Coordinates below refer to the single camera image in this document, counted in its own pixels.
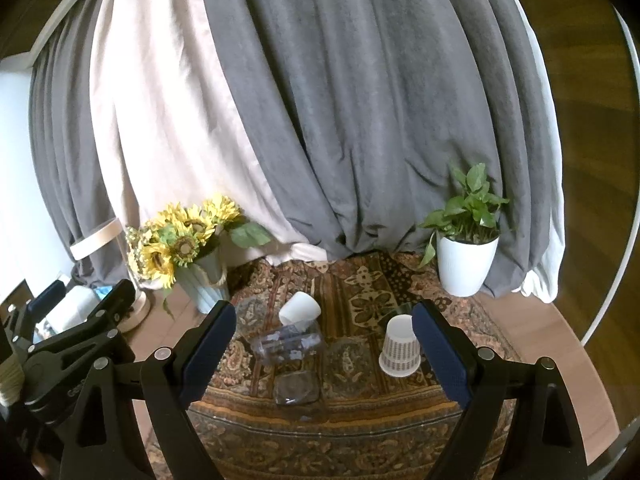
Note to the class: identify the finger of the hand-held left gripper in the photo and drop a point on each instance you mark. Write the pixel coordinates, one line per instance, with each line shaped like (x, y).
(42, 306)
(116, 300)

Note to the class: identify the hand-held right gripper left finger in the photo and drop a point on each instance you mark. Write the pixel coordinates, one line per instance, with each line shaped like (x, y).
(210, 355)

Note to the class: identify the yellow sunflower bouquet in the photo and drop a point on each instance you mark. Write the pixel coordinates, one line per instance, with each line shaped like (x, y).
(182, 245)

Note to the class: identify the beige bristle brush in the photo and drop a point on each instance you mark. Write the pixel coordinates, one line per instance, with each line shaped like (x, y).
(10, 380)

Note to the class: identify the white box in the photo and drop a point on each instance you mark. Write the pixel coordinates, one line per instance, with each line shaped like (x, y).
(75, 307)

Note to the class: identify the plain white cup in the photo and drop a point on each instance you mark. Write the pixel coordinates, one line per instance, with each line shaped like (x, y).
(299, 308)

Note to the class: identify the white table lamp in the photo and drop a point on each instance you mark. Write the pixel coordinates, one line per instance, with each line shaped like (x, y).
(96, 237)

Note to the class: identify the light blue ribbed vase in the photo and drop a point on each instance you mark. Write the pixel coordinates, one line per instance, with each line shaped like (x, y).
(205, 285)

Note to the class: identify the patterned brown rug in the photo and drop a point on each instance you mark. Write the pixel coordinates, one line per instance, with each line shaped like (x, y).
(360, 440)

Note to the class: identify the green leafy plant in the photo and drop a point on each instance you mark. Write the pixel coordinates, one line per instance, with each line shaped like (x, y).
(470, 207)

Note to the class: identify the beige curtain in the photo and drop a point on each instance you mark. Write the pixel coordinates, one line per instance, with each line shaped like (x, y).
(165, 110)

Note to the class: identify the clear plastic cup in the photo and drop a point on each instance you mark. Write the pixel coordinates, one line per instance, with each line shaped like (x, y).
(287, 344)

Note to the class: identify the clear glass cup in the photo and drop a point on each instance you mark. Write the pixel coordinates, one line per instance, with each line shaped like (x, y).
(296, 387)

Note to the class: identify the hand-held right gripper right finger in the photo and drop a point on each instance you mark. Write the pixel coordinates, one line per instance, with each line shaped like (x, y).
(445, 355)

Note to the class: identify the white patterned cup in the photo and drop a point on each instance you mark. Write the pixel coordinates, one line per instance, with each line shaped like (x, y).
(400, 347)

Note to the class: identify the narrow grey curtain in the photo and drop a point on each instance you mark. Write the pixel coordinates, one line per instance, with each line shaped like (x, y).
(65, 160)

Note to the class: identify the wide grey curtain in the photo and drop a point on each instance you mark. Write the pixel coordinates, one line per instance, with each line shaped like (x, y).
(360, 110)

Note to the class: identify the white curved curtain rail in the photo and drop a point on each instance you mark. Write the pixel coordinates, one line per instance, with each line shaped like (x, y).
(65, 15)

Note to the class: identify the white sheer curtain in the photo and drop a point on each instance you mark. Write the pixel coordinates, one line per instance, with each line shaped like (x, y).
(547, 210)

